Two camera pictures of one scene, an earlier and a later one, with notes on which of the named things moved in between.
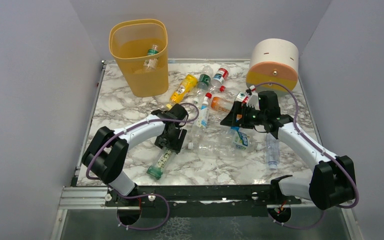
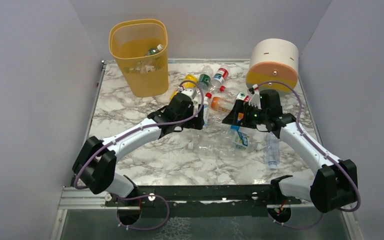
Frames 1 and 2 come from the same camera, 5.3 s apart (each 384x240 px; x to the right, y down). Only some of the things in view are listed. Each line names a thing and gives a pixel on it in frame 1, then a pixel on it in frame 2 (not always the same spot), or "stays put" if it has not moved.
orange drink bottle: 222,104 stays put
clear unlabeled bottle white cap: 214,148 stays put
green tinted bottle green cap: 161,163 → 140,68
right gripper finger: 236,116 stays put
